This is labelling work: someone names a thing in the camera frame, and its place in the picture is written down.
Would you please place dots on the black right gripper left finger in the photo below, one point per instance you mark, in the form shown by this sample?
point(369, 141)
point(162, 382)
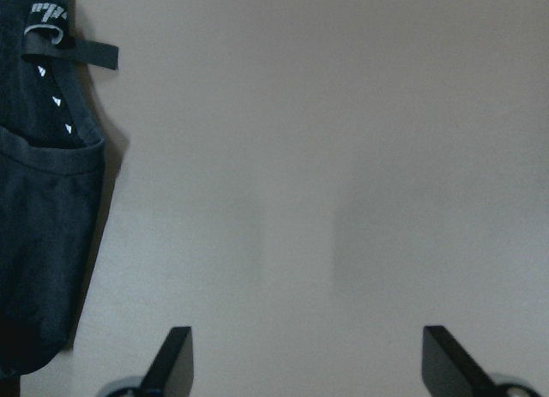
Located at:
point(171, 372)

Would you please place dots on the black printed t-shirt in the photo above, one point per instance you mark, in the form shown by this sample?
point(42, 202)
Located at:
point(52, 168)

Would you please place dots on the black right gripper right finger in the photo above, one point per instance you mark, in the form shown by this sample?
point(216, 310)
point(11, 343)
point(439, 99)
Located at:
point(447, 368)

